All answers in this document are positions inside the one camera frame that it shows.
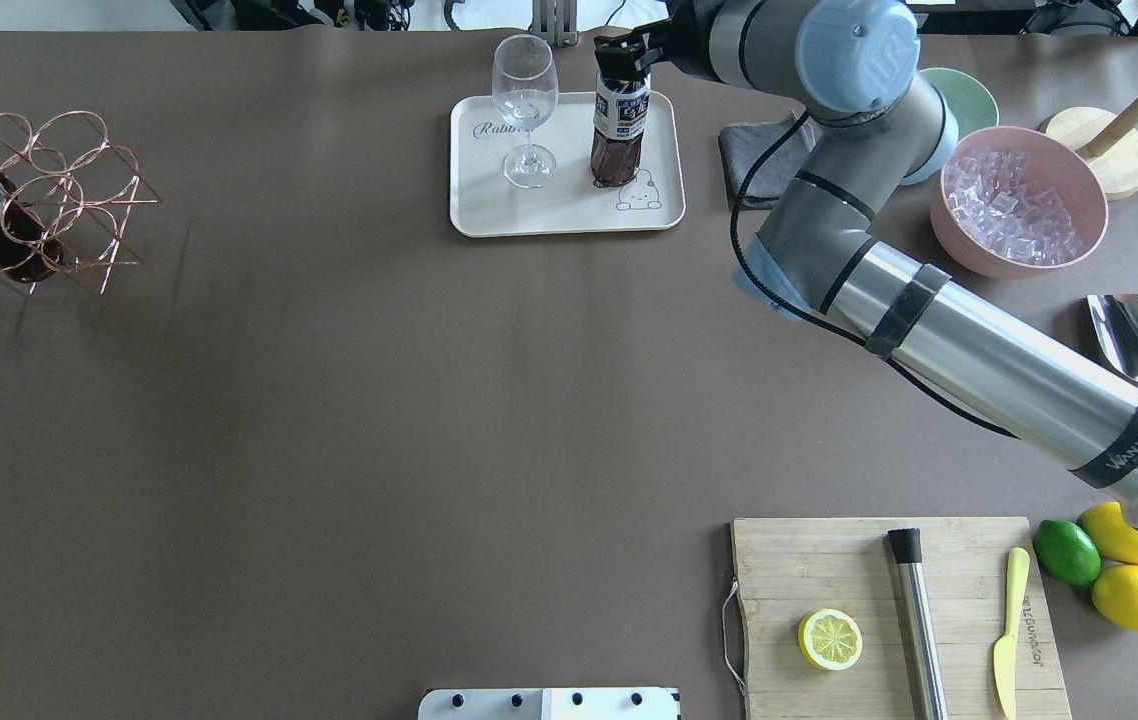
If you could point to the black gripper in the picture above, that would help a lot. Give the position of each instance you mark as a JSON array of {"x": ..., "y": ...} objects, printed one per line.
[{"x": 681, "y": 36}]

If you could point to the copper wire bottle basket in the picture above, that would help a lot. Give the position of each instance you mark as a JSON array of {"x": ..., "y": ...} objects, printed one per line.
[{"x": 83, "y": 188}]

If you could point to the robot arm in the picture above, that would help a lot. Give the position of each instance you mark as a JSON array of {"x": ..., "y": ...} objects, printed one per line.
[{"x": 853, "y": 65}]

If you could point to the clear wine glass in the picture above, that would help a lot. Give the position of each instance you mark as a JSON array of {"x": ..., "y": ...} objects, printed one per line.
[{"x": 525, "y": 90}]

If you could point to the grey folded cloth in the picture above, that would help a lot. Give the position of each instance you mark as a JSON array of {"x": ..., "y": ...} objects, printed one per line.
[{"x": 752, "y": 170}]

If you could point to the cream rabbit tray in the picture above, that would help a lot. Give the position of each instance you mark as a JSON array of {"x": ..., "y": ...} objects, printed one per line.
[{"x": 484, "y": 204}]

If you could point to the green bowl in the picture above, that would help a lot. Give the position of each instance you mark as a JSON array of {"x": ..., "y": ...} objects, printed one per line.
[{"x": 971, "y": 107}]

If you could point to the pink bowl of ice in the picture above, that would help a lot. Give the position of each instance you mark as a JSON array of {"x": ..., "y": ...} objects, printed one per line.
[{"x": 1012, "y": 203}]

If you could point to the wooden glass tree stand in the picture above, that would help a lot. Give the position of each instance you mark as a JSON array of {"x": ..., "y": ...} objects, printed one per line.
[{"x": 1106, "y": 141}]

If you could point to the bamboo cutting board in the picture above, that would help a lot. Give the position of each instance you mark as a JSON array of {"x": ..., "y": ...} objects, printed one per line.
[{"x": 787, "y": 567}]

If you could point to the steel muddler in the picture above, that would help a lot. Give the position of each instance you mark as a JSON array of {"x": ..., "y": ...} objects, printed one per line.
[{"x": 905, "y": 545}]

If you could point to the half lemon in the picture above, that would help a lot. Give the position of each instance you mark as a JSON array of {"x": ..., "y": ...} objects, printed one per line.
[{"x": 830, "y": 639}]

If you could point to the green lime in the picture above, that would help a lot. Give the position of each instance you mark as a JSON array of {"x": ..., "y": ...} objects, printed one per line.
[{"x": 1067, "y": 552}]

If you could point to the upper yellow lemon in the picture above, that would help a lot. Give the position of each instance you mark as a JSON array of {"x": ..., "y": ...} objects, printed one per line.
[{"x": 1112, "y": 536}]

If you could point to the yellow plastic knife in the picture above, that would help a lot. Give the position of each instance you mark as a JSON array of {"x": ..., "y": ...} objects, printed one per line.
[{"x": 1005, "y": 649}]

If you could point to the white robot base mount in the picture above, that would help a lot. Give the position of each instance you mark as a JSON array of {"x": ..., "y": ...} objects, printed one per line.
[{"x": 601, "y": 702}]

